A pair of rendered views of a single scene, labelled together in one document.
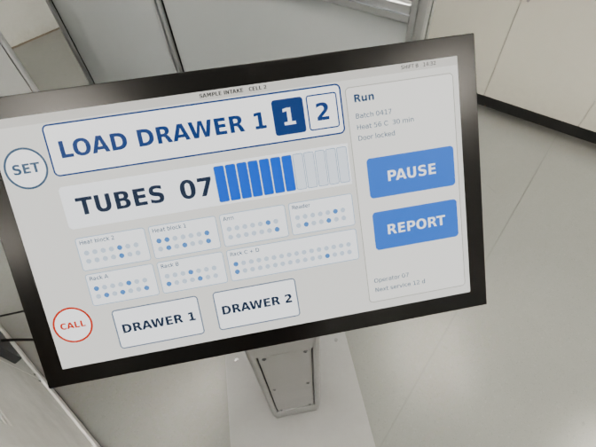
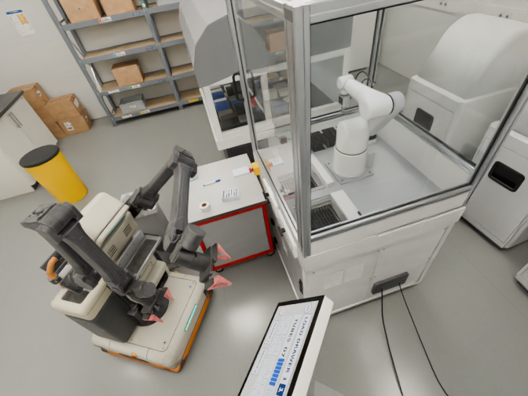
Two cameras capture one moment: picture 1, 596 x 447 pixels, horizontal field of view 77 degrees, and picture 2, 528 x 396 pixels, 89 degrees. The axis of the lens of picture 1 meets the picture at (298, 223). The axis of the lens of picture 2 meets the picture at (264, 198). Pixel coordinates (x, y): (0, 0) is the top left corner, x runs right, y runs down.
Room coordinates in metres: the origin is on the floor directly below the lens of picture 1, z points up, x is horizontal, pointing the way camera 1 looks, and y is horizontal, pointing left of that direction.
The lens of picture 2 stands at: (0.48, -0.10, 2.13)
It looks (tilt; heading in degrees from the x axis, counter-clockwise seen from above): 44 degrees down; 130
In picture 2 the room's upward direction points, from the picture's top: 10 degrees counter-clockwise
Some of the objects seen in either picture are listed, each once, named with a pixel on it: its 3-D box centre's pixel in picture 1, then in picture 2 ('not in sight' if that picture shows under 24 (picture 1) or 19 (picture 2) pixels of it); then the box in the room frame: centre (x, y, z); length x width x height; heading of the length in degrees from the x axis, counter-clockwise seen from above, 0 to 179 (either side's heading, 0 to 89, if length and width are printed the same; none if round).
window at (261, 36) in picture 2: not in sight; (265, 115); (-0.25, 0.90, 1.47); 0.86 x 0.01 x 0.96; 139
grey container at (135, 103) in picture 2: not in sight; (133, 104); (-4.18, 2.37, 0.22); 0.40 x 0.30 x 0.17; 49
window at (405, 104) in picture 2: not in sight; (416, 130); (0.42, 0.92, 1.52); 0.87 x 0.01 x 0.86; 49
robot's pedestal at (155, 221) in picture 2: not in sight; (157, 232); (-1.29, 0.51, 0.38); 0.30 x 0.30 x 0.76; 49
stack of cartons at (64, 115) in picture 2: not in sight; (53, 110); (-5.03, 1.44, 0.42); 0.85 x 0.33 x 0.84; 49
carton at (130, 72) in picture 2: not in sight; (128, 72); (-4.08, 2.49, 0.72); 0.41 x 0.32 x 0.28; 49
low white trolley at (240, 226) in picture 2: not in sight; (230, 215); (-0.81, 0.95, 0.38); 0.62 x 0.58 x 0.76; 139
